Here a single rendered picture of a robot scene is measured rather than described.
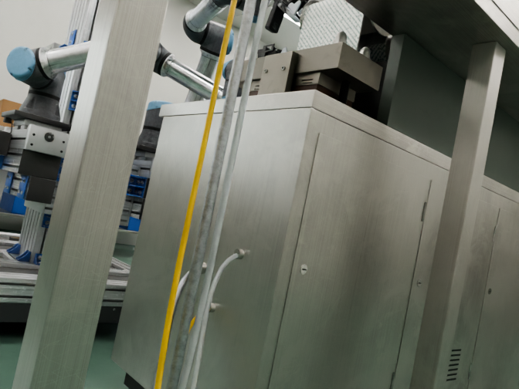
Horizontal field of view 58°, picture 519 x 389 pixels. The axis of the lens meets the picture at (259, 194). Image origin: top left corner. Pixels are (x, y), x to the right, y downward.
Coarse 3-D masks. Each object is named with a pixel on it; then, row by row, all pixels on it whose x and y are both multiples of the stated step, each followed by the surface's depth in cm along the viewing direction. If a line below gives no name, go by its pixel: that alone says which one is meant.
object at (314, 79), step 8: (320, 72) 109; (296, 80) 114; (304, 80) 113; (312, 80) 110; (320, 80) 109; (328, 80) 111; (256, 88) 125; (296, 88) 114; (304, 88) 112; (312, 88) 110; (320, 88) 110; (328, 88) 111; (336, 88) 113; (336, 96) 114; (352, 96) 117
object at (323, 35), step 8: (360, 16) 128; (328, 24) 136; (336, 24) 134; (344, 24) 132; (352, 24) 129; (360, 24) 127; (304, 32) 143; (312, 32) 141; (320, 32) 138; (328, 32) 136; (336, 32) 133; (352, 32) 129; (360, 32) 127; (304, 40) 143; (312, 40) 140; (320, 40) 138; (328, 40) 135; (352, 40) 128; (304, 48) 142
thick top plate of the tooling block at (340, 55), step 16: (320, 48) 109; (336, 48) 105; (352, 48) 106; (256, 64) 125; (304, 64) 112; (320, 64) 108; (336, 64) 104; (352, 64) 107; (368, 64) 111; (240, 80) 130; (256, 80) 126; (336, 80) 113; (352, 80) 110; (368, 80) 111
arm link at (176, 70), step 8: (168, 56) 178; (160, 64) 177; (168, 64) 178; (176, 64) 178; (184, 64) 179; (160, 72) 179; (168, 72) 178; (176, 72) 177; (184, 72) 177; (192, 72) 177; (176, 80) 180; (184, 80) 178; (192, 80) 177; (200, 80) 176; (208, 80) 177; (192, 88) 178; (200, 88) 177; (208, 88) 176; (208, 96) 177
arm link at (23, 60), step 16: (16, 48) 166; (64, 48) 168; (80, 48) 166; (160, 48) 174; (16, 64) 165; (32, 64) 164; (48, 64) 167; (64, 64) 168; (80, 64) 168; (32, 80) 170; (48, 80) 176
